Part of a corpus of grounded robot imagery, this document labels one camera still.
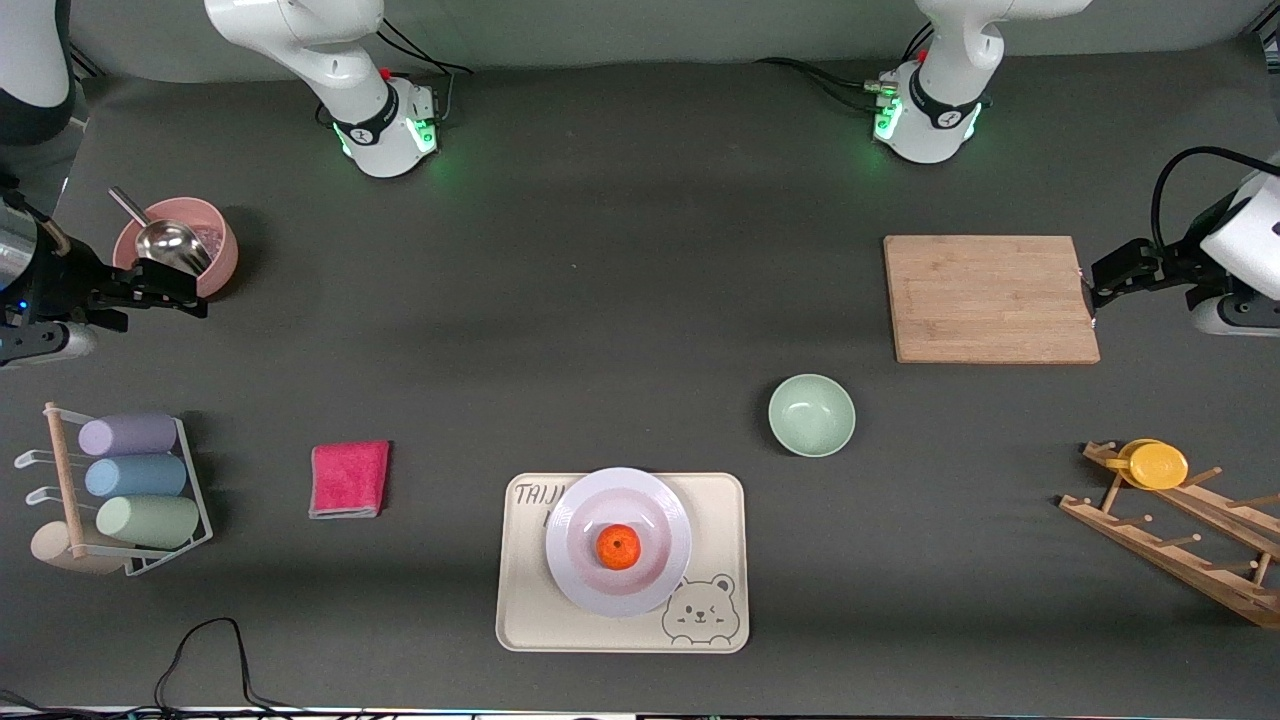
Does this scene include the wooden peg drying rack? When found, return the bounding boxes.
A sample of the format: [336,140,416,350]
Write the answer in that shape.
[1058,440,1280,630]

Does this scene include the orange fruit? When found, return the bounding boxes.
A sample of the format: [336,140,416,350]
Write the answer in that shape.
[596,524,643,572]

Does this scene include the beige cup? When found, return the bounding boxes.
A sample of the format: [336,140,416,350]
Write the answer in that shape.
[30,520,127,576]

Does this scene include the purple cup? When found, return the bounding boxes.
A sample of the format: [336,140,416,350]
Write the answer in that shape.
[78,413,179,458]

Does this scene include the black arm base cables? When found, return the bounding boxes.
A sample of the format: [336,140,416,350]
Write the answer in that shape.
[316,16,473,128]
[754,22,933,113]

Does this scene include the light green bowl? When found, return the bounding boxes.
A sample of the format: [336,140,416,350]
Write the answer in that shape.
[768,374,857,459]

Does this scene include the white wire cup rack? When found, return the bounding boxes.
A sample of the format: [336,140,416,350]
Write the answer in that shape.
[14,402,215,578]

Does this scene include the pink folded cloth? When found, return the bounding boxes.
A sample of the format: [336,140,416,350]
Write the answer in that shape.
[308,441,391,520]

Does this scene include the yellow cup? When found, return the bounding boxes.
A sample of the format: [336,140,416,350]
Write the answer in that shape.
[1105,439,1190,491]

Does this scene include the wooden cutting board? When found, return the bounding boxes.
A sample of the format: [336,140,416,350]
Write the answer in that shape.
[883,235,1102,365]

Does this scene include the blue cup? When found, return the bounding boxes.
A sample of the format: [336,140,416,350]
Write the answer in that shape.
[84,455,189,499]

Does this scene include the cream bear print tray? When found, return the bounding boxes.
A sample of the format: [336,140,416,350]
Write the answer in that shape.
[496,472,750,654]

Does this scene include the black cable on table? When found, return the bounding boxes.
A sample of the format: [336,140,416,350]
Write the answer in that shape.
[0,617,331,717]

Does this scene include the metal scoop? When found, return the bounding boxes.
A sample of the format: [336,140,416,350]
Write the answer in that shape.
[108,187,213,279]

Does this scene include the black right arm base cables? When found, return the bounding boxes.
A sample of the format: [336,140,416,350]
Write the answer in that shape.
[316,16,473,128]

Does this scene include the lavender round plate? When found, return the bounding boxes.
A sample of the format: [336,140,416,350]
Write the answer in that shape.
[544,467,694,619]

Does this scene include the green cup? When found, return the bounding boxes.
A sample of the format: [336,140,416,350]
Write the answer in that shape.
[96,495,201,550]

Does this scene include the black left arm base cables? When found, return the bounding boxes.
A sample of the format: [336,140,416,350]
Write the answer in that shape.
[754,22,933,113]

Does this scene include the pink bowl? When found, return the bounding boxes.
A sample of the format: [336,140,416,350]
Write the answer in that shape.
[112,197,240,301]

